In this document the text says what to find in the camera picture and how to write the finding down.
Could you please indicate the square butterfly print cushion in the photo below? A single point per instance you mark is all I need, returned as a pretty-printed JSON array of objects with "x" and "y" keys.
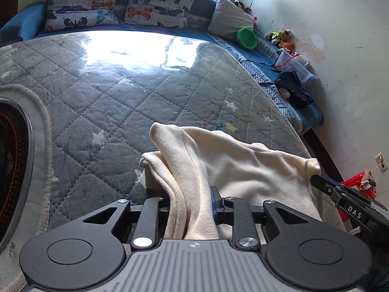
[{"x": 158, "y": 4}]

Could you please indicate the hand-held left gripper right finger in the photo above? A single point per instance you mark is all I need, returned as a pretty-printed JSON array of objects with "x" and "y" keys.
[{"x": 213, "y": 202}]

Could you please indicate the brown teddy bear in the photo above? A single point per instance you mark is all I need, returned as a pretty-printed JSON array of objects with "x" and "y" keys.
[{"x": 281, "y": 36}]

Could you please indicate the red plastic stool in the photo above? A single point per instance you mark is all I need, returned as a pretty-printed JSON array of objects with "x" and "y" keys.
[{"x": 352, "y": 185}]

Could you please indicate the clear plastic bag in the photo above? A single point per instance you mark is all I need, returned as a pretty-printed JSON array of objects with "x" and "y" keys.
[{"x": 296, "y": 64}]

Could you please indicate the black round hotplate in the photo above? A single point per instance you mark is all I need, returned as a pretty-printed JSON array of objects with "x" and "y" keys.
[{"x": 13, "y": 164}]

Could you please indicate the grey rag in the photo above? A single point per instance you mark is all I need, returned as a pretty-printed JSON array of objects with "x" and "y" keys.
[{"x": 367, "y": 181}]

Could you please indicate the orange plush toy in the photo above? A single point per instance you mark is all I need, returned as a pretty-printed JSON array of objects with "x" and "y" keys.
[{"x": 287, "y": 47}]

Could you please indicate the wide butterfly print cushion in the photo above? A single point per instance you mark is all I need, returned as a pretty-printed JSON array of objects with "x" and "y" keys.
[{"x": 82, "y": 7}]

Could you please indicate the dark blue clothing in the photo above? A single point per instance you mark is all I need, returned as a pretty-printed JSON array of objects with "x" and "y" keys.
[{"x": 294, "y": 86}]

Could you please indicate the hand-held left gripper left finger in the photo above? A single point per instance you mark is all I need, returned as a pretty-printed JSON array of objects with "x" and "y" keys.
[{"x": 152, "y": 216}]

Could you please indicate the cream fleece garment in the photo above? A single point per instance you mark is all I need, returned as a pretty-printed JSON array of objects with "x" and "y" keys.
[{"x": 231, "y": 164}]

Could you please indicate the black white plush toy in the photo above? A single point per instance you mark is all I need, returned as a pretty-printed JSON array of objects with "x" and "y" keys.
[{"x": 241, "y": 3}]

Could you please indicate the wall socket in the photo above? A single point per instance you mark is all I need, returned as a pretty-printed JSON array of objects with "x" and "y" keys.
[{"x": 381, "y": 161}]

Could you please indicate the small pink toy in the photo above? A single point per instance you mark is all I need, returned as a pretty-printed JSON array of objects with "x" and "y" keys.
[{"x": 285, "y": 92}]

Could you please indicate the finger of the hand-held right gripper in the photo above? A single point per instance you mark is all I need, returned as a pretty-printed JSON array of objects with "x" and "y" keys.
[
  {"x": 322, "y": 185},
  {"x": 335, "y": 182}
]

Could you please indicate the grey pillow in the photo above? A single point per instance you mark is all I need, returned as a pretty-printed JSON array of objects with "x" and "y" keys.
[{"x": 231, "y": 18}]

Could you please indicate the grey quilted table cover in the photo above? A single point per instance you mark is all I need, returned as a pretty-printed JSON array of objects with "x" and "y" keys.
[{"x": 127, "y": 97}]

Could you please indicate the blue sofa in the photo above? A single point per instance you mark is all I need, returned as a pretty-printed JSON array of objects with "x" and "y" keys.
[{"x": 209, "y": 21}]

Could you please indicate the green plastic bowl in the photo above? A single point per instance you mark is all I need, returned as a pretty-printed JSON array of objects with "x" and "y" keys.
[{"x": 246, "y": 39}]

